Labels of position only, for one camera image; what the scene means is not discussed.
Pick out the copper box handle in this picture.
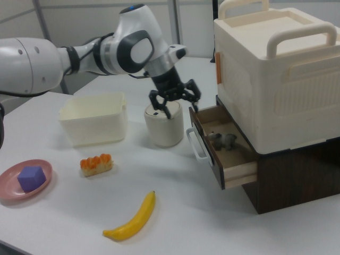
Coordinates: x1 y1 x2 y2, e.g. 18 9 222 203
216 52 223 84

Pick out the small panda toy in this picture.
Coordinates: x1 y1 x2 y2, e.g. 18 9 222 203
207 132 238 152

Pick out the dark brown cabinet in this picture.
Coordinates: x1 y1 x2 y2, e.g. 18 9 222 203
215 95 340 216

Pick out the orange topped bread toy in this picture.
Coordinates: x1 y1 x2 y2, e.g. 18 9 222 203
80 153 114 177

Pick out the purple cube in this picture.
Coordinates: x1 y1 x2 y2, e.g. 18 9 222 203
17 166 47 193

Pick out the pink plate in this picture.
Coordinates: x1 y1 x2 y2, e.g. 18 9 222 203
0 159 54 201

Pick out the wooden drawer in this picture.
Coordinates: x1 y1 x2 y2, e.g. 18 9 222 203
189 104 259 190

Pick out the small cream trash can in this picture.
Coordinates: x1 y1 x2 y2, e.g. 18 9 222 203
143 100 185 148

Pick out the cream plastic bin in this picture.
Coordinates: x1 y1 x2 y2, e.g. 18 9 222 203
58 91 129 148

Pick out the yellow banana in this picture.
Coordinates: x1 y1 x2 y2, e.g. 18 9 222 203
103 190 157 242

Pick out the white drawer handle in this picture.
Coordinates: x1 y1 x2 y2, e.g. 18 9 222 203
185 126 209 163

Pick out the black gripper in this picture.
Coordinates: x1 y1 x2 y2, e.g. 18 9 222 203
144 58 202 120

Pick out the cream storage box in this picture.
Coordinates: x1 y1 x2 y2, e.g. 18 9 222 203
213 0 340 155

